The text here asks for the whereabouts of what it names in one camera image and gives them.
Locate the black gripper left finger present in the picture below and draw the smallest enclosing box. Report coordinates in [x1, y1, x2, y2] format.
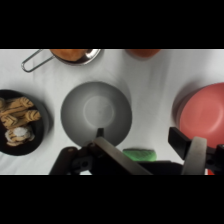
[49, 127, 153, 176]

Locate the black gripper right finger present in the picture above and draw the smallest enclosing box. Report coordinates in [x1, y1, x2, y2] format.
[167, 126, 224, 176]

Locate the green triangle toy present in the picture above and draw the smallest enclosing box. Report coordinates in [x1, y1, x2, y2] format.
[122, 148, 158, 163]

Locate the grey bowl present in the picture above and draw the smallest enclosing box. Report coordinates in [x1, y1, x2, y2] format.
[60, 81, 134, 148]

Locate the red plate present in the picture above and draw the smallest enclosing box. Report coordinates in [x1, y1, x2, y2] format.
[172, 82, 224, 150]

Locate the black plate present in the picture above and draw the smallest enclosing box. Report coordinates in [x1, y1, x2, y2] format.
[0, 88, 52, 157]

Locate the tan pastry toy white topping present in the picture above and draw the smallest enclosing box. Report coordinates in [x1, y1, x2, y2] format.
[4, 125, 36, 148]

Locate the tan striped pastry toy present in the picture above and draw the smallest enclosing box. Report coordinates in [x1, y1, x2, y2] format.
[0, 109, 42, 130]
[0, 96, 35, 118]

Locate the orange round object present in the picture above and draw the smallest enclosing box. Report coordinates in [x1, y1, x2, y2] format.
[125, 49, 162, 60]

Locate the orange food in pot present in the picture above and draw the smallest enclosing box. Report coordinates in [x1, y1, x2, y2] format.
[49, 49, 92, 63]

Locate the metal pot with handle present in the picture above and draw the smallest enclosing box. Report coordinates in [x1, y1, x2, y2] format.
[20, 49, 102, 74]

